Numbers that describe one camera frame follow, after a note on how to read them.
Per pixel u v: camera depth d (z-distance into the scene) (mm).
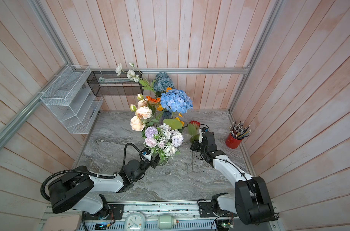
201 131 810
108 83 1034
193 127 889
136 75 854
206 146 672
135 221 686
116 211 735
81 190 443
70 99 756
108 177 572
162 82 817
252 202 413
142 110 615
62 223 704
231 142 918
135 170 615
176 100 621
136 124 638
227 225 697
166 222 637
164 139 673
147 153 670
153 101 671
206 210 729
